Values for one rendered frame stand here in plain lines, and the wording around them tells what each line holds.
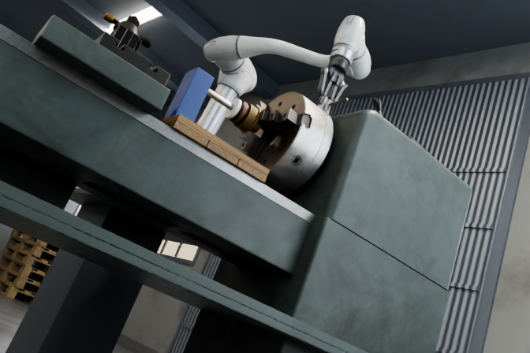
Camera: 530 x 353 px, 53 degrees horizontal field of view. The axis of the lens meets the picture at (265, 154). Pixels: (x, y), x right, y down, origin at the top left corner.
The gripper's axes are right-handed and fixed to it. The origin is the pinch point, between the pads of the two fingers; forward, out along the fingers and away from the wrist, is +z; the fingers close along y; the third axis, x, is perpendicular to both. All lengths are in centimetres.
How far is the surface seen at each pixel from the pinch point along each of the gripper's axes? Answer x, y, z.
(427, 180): 34.1, -26.1, 19.5
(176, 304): -397, -177, 72
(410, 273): 34, -30, 50
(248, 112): 15.9, 35.2, 26.7
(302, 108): 24.9, 23.6, 19.9
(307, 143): 27.5, 19.3, 29.9
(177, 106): 15, 56, 37
